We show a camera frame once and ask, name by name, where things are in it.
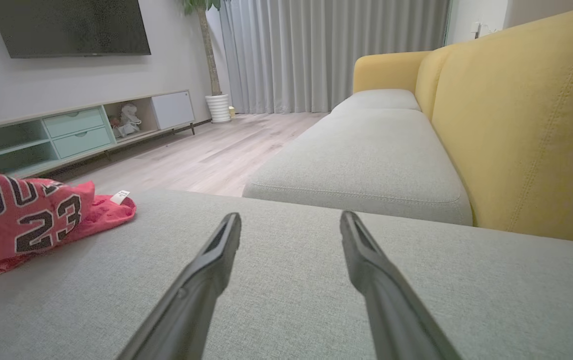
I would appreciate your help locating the grey pleated curtain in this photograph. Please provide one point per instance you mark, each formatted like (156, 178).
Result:
(326, 50)

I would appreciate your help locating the grey sofa seat cushion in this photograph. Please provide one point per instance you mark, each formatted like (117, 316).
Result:
(376, 100)
(361, 160)

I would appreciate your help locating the long low TV cabinet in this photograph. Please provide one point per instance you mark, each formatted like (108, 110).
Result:
(74, 131)

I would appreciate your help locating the red basketball jersey white trim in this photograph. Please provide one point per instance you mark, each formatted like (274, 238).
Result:
(26, 220)

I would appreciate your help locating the yellow sofa backrest cushion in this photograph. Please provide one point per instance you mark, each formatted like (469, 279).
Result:
(526, 130)
(429, 80)

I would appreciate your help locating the white plush toy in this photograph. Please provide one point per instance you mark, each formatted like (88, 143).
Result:
(129, 120)

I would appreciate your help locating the yellow sofa armrest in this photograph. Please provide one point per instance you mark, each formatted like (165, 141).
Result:
(386, 70)

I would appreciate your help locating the indoor tree plant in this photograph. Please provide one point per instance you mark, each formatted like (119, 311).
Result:
(209, 55)

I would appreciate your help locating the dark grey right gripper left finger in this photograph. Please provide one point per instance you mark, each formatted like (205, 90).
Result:
(191, 300)

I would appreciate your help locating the small yellow object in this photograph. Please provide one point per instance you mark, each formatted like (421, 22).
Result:
(232, 112)

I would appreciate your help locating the wide grey sofa chaise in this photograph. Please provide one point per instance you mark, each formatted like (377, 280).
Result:
(286, 280)

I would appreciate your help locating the small pink toy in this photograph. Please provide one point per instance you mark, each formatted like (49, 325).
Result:
(113, 123)

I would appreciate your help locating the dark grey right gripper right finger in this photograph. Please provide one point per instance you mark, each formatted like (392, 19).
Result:
(391, 310)

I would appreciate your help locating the white ribbed plant pot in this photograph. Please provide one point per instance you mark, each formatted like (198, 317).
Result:
(218, 107)

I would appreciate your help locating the black wall television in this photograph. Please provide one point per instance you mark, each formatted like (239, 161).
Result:
(66, 25)

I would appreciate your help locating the white wall socket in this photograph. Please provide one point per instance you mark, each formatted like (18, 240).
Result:
(475, 29)

